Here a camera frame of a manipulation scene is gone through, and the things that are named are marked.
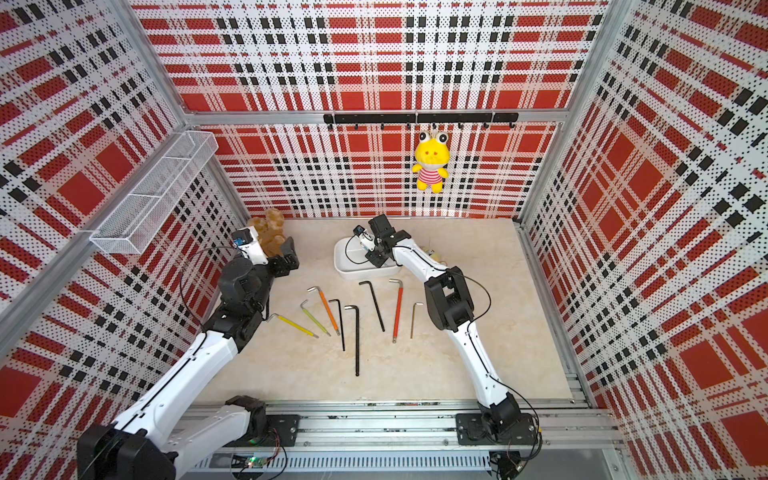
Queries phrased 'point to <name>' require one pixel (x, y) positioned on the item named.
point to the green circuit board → (256, 462)
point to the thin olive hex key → (413, 317)
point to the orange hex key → (326, 307)
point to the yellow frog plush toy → (432, 155)
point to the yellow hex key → (293, 324)
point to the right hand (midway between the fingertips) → (379, 250)
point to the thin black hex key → (341, 322)
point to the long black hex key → (356, 307)
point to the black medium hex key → (375, 302)
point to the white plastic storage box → (352, 264)
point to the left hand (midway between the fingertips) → (281, 242)
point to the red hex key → (398, 308)
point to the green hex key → (311, 316)
